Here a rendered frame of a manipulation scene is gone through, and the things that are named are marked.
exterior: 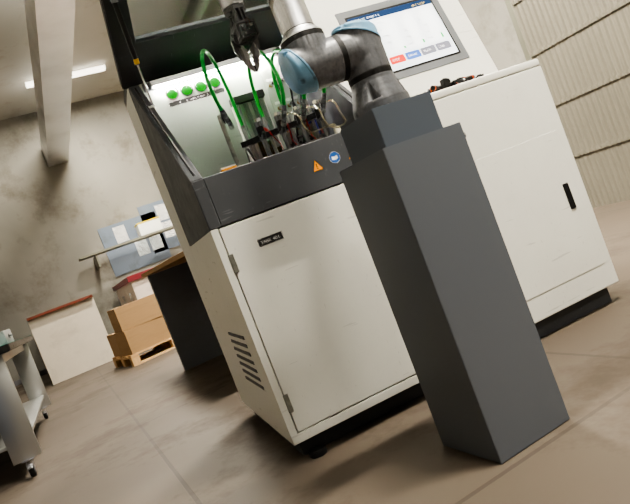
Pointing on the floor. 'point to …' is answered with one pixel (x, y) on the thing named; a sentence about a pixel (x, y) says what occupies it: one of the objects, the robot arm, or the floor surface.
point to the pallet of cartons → (138, 332)
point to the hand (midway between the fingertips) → (254, 69)
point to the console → (518, 174)
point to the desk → (183, 311)
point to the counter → (71, 339)
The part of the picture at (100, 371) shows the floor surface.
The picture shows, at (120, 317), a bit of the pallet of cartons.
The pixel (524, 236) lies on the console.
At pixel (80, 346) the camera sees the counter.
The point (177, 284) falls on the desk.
